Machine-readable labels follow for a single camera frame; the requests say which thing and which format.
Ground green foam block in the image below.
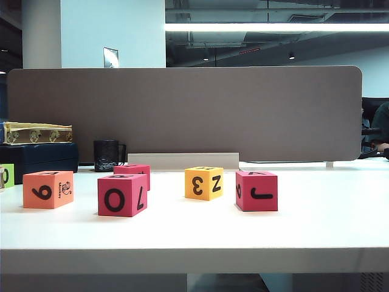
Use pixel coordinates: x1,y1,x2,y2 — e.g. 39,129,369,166
0,163,15,188

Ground black office chair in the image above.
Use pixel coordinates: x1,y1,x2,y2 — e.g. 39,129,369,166
361,97,382,159

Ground pink foam block with J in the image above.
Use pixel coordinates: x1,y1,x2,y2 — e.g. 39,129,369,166
235,170,278,212

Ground yellow foam letter block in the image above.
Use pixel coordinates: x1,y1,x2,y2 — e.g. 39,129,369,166
184,166,224,201

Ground black mug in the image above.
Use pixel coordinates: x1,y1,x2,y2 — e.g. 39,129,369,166
93,139,127,173

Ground brown desk partition panel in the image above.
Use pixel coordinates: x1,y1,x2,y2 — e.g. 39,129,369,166
6,65,363,162

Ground person in green shirt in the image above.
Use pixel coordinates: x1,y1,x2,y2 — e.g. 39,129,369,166
372,101,389,161

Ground pink foam block with T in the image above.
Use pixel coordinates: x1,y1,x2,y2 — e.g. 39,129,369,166
113,164,151,192

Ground orange foam letter block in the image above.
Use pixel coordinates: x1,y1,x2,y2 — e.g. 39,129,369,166
22,170,74,210

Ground yellow patterned box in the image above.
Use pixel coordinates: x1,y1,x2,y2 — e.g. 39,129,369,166
2,121,74,145

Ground pink foam block with O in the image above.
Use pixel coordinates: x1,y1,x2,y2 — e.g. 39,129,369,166
97,173,149,218

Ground framed wall sign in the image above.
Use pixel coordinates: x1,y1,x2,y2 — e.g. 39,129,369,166
102,46,120,69

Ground navy blue box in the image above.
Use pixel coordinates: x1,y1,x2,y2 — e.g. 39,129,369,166
0,142,79,185

